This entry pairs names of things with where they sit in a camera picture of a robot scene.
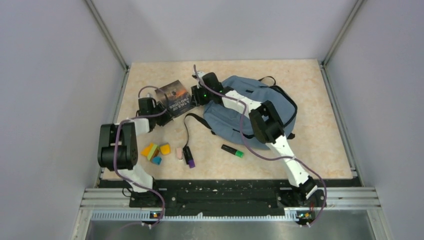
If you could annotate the blue small block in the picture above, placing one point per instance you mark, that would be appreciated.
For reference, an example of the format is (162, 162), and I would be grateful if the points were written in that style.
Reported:
(156, 160)

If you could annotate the green highlighter pen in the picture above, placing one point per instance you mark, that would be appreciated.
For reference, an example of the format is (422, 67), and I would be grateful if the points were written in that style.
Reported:
(232, 151)

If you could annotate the aluminium frame rail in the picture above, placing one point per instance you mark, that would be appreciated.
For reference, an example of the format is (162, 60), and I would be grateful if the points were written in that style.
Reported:
(351, 213)

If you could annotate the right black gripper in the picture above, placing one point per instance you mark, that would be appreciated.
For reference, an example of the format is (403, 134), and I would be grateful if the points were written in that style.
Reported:
(195, 101)

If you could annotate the orange yellow sticky notes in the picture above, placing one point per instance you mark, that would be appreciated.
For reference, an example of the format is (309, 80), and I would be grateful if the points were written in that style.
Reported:
(150, 151)

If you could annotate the blue student backpack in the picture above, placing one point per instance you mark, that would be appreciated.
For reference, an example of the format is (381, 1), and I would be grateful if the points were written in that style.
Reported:
(258, 106)

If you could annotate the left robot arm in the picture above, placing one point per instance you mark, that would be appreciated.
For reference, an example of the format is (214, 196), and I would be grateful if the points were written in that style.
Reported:
(118, 147)

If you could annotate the dark sunset cover book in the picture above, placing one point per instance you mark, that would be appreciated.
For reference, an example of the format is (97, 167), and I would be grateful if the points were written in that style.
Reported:
(175, 97)

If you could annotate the yellow sharpener block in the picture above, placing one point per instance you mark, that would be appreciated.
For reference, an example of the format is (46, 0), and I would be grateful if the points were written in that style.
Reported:
(165, 149)

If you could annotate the purple highlighter pen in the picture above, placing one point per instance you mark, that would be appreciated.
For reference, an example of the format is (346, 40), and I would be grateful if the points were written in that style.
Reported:
(188, 157)

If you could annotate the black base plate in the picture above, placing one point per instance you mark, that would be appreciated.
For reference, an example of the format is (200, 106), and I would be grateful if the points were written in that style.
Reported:
(224, 198)

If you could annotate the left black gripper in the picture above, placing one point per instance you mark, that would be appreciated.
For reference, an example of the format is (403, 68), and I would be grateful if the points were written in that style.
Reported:
(167, 118)

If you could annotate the pink eraser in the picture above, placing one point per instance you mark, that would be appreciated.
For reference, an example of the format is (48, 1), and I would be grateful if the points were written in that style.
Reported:
(179, 153)

